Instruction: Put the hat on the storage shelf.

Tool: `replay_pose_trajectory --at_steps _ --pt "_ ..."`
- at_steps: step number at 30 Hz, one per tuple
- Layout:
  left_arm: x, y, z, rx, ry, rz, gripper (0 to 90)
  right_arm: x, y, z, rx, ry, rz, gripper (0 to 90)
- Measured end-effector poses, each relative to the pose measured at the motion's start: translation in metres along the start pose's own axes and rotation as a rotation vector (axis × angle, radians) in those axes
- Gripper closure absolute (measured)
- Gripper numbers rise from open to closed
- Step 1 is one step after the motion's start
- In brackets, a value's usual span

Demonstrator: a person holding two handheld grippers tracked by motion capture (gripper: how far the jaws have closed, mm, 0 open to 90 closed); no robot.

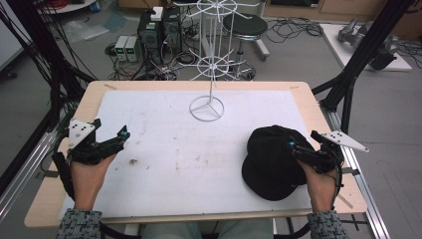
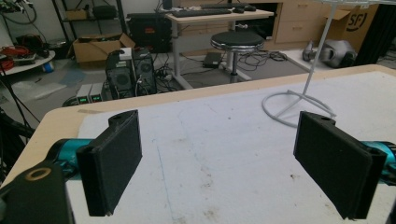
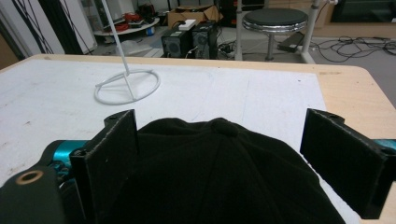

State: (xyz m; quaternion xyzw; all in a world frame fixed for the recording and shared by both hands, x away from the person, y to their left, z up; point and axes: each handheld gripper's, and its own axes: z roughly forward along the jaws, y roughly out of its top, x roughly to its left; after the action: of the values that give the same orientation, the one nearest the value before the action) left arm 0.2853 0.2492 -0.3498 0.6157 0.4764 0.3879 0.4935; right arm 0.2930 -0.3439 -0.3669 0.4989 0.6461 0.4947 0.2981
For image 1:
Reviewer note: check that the black frame strut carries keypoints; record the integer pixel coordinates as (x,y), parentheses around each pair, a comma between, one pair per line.
(49,49)
(365,49)

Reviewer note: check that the blue tape roll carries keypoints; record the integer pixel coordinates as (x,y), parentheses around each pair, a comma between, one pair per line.
(95,6)

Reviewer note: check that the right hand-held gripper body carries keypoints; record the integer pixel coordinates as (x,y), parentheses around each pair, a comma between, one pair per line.
(323,156)

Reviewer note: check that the white box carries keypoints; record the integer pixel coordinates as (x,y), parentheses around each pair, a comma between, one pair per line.
(157,13)

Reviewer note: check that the grey robot part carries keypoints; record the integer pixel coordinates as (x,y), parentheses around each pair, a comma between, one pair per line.
(381,49)

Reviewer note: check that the white round table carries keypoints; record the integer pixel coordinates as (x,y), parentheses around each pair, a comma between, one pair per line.
(66,6)

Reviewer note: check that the black computer tower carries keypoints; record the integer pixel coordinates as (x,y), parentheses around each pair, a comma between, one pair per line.
(171,28)
(150,36)

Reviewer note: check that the black round stool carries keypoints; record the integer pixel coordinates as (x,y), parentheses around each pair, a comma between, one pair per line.
(245,26)

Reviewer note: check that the grey power supply unit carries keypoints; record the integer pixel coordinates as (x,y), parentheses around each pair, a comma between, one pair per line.
(132,48)
(120,48)

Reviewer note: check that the white floor platform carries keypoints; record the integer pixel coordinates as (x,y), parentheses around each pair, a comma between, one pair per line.
(341,49)

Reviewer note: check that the person's right hand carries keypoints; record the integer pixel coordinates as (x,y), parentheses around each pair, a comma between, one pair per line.
(320,191)

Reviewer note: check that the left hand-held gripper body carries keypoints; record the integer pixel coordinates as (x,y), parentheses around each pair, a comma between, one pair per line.
(87,153)

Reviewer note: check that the clear plastic sheet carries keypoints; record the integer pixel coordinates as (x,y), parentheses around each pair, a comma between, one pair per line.
(89,28)

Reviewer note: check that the black cap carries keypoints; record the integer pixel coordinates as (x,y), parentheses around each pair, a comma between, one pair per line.
(272,162)

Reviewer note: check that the person's legs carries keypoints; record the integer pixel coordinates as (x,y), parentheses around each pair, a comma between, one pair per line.
(205,230)

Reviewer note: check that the person's left hand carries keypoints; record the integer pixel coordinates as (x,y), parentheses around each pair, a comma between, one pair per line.
(89,179)

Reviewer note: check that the aluminium rail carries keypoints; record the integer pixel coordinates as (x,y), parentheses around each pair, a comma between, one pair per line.
(26,166)
(361,186)

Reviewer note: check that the white table mat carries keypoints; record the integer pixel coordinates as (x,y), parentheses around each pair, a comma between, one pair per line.
(185,159)

